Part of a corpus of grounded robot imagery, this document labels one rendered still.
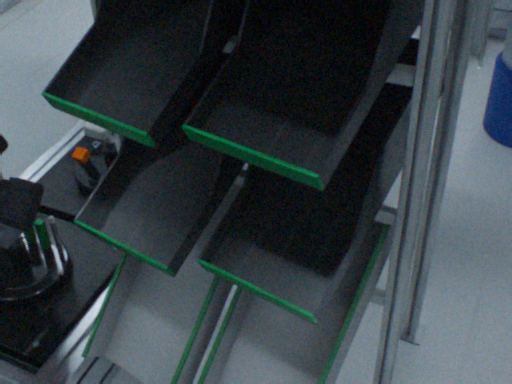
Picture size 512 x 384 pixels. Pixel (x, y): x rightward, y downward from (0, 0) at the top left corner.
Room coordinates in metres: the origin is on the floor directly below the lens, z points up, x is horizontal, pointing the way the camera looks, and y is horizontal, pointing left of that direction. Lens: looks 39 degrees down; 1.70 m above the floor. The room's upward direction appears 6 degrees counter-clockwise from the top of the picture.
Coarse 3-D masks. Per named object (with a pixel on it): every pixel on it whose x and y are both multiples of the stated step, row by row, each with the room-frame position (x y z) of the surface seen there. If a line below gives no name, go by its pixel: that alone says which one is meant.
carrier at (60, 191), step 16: (96, 128) 1.07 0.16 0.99; (80, 144) 1.06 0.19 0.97; (96, 144) 1.00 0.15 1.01; (112, 144) 0.95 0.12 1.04; (64, 160) 1.01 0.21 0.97; (96, 160) 0.98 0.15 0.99; (112, 160) 0.95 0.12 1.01; (48, 176) 0.97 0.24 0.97; (64, 176) 0.97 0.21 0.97; (80, 176) 0.94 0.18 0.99; (48, 192) 0.93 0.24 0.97; (64, 192) 0.92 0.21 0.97; (80, 192) 0.92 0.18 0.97; (48, 208) 0.89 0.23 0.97; (64, 208) 0.88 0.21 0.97; (80, 208) 0.88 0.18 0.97
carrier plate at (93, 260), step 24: (48, 216) 0.87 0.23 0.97; (72, 240) 0.80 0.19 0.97; (96, 240) 0.80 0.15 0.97; (72, 264) 0.75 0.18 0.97; (96, 264) 0.75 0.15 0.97; (72, 288) 0.70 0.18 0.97; (96, 288) 0.70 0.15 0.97; (0, 312) 0.67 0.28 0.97; (24, 312) 0.67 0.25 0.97; (48, 312) 0.66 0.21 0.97; (72, 312) 0.66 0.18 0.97; (0, 336) 0.63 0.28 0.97; (24, 336) 0.62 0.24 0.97; (48, 336) 0.62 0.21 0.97; (24, 360) 0.59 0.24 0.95
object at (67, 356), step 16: (80, 128) 1.13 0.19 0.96; (64, 144) 1.08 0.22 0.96; (48, 160) 1.04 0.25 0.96; (32, 176) 1.00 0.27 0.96; (96, 304) 0.68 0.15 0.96; (80, 320) 0.65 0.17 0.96; (80, 336) 0.62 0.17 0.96; (64, 352) 0.60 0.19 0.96; (80, 352) 0.59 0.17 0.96; (48, 368) 0.57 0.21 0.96; (64, 368) 0.57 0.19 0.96; (80, 368) 0.57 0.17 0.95; (96, 368) 0.60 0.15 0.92; (112, 368) 0.62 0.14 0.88
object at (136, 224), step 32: (192, 96) 0.69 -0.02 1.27; (128, 160) 0.64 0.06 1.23; (160, 160) 0.63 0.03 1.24; (192, 160) 0.61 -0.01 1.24; (224, 160) 0.56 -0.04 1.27; (96, 192) 0.60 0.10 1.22; (128, 192) 0.60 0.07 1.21; (160, 192) 0.59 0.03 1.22; (192, 192) 0.58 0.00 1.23; (224, 192) 0.56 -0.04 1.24; (96, 224) 0.58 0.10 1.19; (128, 224) 0.57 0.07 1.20; (160, 224) 0.55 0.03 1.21; (192, 224) 0.52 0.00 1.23; (160, 256) 0.52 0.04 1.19
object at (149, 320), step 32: (128, 256) 0.61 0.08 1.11; (192, 256) 0.60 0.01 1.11; (128, 288) 0.61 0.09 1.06; (160, 288) 0.59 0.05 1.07; (192, 288) 0.57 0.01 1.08; (224, 288) 0.55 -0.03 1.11; (96, 320) 0.57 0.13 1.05; (128, 320) 0.58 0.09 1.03; (160, 320) 0.56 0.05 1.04; (192, 320) 0.55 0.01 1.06; (96, 352) 0.55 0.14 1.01; (128, 352) 0.55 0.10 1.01; (160, 352) 0.53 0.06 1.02; (192, 352) 0.50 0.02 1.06
